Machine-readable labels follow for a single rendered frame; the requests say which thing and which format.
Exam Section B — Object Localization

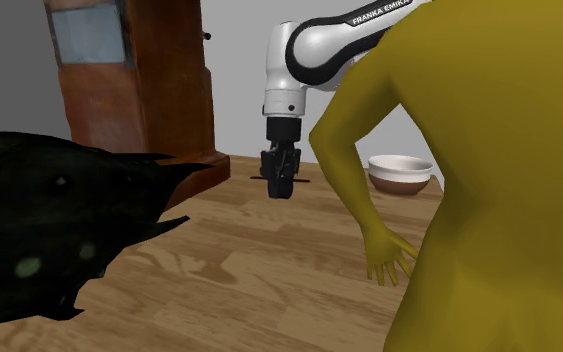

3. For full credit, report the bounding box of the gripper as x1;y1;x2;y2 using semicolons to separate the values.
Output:
259;116;304;201

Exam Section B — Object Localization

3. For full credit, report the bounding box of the white and brown bowl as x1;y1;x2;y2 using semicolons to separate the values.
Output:
367;154;435;197

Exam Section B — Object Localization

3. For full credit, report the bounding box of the brown wooden cabinet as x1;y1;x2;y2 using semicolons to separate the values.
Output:
42;0;232;211

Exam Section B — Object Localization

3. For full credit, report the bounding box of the yellow human figure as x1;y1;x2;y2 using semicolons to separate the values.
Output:
308;0;563;352

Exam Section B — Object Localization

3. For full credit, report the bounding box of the black spiky creature figure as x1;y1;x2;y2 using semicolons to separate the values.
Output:
0;130;216;352

